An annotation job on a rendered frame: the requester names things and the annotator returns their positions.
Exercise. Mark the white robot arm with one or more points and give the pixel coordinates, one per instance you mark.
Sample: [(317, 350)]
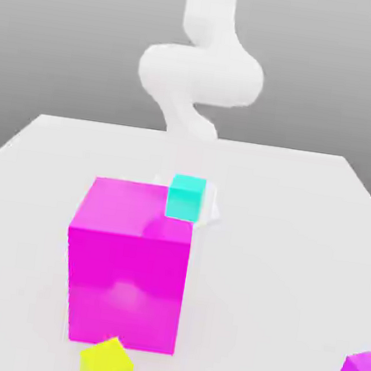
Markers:
[(201, 71)]

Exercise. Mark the small cyan cube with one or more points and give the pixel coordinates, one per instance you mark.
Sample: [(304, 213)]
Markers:
[(185, 198)]

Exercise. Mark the small yellow cube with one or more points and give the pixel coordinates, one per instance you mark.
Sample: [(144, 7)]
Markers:
[(107, 365)]

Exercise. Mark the large magenta box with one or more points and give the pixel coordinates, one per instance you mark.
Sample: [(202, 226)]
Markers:
[(128, 263)]

